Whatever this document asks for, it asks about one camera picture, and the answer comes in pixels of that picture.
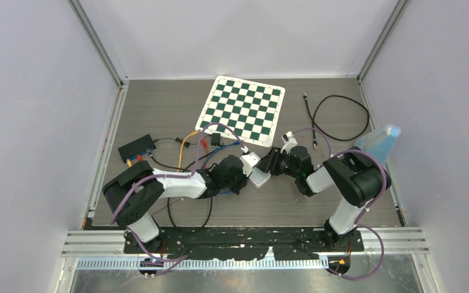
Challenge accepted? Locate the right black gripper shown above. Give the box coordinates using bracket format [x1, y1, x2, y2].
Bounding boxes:
[254, 148, 299, 180]

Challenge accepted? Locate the white router box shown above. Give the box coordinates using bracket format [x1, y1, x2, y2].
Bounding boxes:
[249, 168, 271, 188]

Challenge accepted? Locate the long black ethernet cable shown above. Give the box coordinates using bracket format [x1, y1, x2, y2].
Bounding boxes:
[148, 148, 219, 234]

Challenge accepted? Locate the black looped ethernet cable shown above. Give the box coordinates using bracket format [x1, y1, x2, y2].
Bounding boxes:
[310, 95, 371, 142]

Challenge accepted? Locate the red ethernet cable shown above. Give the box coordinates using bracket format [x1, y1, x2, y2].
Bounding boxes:
[136, 137, 210, 162]

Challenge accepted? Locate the black network switch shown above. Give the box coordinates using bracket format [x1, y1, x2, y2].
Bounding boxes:
[118, 134, 156, 163]

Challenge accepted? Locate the yellow ethernet cable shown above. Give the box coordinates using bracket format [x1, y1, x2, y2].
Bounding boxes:
[126, 131, 202, 173]

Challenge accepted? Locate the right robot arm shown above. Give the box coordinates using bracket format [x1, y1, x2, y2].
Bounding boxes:
[257, 146, 391, 251]

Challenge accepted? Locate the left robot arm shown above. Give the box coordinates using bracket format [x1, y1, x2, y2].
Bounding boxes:
[103, 153, 260, 253]

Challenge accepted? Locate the green white chessboard mat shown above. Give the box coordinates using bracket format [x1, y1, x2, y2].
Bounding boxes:
[195, 76, 285, 147]

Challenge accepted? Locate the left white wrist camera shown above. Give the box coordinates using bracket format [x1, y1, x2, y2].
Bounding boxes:
[239, 146, 261, 177]

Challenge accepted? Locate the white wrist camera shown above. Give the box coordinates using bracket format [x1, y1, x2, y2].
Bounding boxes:
[281, 131, 297, 154]
[239, 146, 261, 177]

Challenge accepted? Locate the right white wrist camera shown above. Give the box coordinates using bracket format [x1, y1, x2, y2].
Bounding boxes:
[281, 131, 297, 154]

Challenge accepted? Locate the short black ethernet cable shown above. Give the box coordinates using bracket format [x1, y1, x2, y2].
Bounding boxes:
[303, 92, 319, 150]

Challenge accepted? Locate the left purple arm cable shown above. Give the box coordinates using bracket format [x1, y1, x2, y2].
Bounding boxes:
[109, 121, 252, 276]

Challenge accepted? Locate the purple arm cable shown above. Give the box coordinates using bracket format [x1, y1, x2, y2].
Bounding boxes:
[295, 128, 388, 281]
[109, 121, 252, 276]

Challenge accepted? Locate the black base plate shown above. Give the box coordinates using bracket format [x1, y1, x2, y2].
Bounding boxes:
[123, 226, 364, 261]

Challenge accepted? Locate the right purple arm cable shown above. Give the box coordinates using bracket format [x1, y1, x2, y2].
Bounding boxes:
[295, 128, 388, 281]

